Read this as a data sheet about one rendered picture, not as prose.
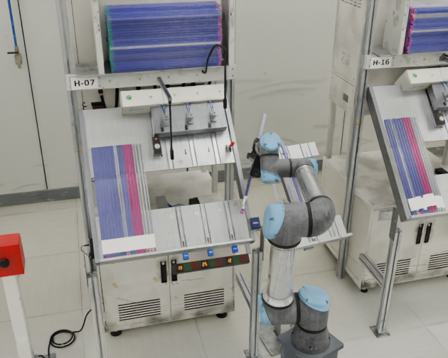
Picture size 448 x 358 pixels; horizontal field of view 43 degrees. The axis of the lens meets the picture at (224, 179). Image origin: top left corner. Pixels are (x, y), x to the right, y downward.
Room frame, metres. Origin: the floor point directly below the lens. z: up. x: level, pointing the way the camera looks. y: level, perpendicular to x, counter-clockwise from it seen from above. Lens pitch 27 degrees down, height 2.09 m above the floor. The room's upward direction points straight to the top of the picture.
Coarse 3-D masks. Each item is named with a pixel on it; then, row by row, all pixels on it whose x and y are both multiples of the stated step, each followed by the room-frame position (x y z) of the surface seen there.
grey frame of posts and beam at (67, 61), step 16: (64, 0) 2.43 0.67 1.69; (64, 16) 2.43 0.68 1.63; (64, 48) 2.43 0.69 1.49; (64, 64) 2.42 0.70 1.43; (112, 80) 2.45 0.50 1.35; (128, 80) 2.46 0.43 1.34; (144, 80) 2.48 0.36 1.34; (176, 80) 2.52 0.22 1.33; (192, 80) 2.54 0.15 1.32; (208, 80) 2.56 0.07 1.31; (80, 144) 2.43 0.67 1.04; (80, 160) 2.44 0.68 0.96; (80, 176) 2.43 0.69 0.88; (80, 192) 2.42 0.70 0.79; (256, 256) 2.13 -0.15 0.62; (96, 272) 1.98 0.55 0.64; (256, 272) 2.13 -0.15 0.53; (96, 288) 1.95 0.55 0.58; (256, 288) 2.13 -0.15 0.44; (96, 304) 1.96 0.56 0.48; (256, 304) 2.14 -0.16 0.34; (96, 320) 1.94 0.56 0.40; (256, 320) 2.14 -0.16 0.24; (96, 336) 1.94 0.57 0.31; (256, 336) 2.13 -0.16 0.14; (256, 352) 2.13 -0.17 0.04
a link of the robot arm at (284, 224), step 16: (272, 208) 1.58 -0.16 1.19; (288, 208) 1.58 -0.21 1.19; (304, 208) 1.58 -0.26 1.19; (272, 224) 1.54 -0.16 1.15; (288, 224) 1.54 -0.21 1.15; (304, 224) 1.54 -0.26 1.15; (272, 240) 1.56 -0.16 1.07; (288, 240) 1.54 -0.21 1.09; (272, 256) 1.59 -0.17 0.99; (288, 256) 1.58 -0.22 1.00; (272, 272) 1.60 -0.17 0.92; (288, 272) 1.59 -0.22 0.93; (272, 288) 1.60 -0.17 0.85; (288, 288) 1.61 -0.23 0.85; (272, 304) 1.60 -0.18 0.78; (288, 304) 1.60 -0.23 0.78; (272, 320) 1.60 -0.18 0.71; (288, 320) 1.60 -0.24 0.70
